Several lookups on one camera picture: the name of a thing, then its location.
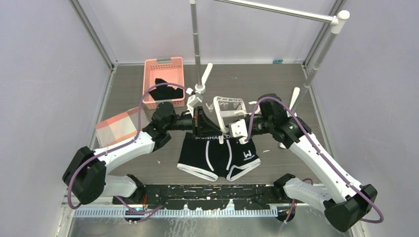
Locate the aluminium frame post left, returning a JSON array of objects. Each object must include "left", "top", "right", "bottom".
[{"left": 69, "top": 0, "right": 119, "bottom": 68}]

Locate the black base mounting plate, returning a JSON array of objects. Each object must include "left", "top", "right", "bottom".
[{"left": 124, "top": 184, "right": 292, "bottom": 210}]

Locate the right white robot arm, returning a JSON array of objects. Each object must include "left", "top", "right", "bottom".
[{"left": 245, "top": 94, "right": 384, "bottom": 232}]

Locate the black garment in basket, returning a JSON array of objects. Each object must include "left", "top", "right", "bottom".
[{"left": 149, "top": 85, "right": 183, "bottom": 101}]

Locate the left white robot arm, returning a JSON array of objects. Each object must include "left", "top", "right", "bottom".
[{"left": 62, "top": 102, "right": 222, "bottom": 205}]

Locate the black boxer briefs white trim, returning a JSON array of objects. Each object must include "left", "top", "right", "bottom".
[{"left": 177, "top": 132, "right": 261, "bottom": 182}]

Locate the pink plastic basket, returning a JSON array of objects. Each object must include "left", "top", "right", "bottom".
[{"left": 143, "top": 57, "right": 185, "bottom": 110}]

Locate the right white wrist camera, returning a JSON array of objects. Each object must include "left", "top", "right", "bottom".
[{"left": 229, "top": 118, "right": 248, "bottom": 145}]

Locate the small teal clip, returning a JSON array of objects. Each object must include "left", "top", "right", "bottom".
[{"left": 273, "top": 59, "right": 283, "bottom": 64}]

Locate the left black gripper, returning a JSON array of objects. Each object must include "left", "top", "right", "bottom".
[{"left": 165, "top": 106, "right": 221, "bottom": 139}]

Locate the white clip hanger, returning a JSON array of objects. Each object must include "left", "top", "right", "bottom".
[{"left": 206, "top": 96, "right": 251, "bottom": 133}]

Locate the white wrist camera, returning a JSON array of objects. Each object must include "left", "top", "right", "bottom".
[
  {"left": 186, "top": 87, "right": 203, "bottom": 115},
  {"left": 229, "top": 118, "right": 248, "bottom": 145}
]

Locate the silver clothes rack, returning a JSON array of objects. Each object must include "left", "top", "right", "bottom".
[{"left": 185, "top": 0, "right": 350, "bottom": 150}]

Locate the pink checked cloth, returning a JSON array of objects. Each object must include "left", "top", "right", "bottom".
[{"left": 95, "top": 107, "right": 151, "bottom": 148}]

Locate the aluminium frame post right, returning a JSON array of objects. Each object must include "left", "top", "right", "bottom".
[{"left": 303, "top": 0, "right": 346, "bottom": 69}]

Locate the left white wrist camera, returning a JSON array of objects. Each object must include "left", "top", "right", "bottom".
[{"left": 186, "top": 87, "right": 203, "bottom": 115}]

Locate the aluminium frame post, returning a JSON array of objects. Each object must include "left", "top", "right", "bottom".
[
  {"left": 303, "top": 0, "right": 346, "bottom": 69},
  {"left": 69, "top": 0, "right": 119, "bottom": 68}
]

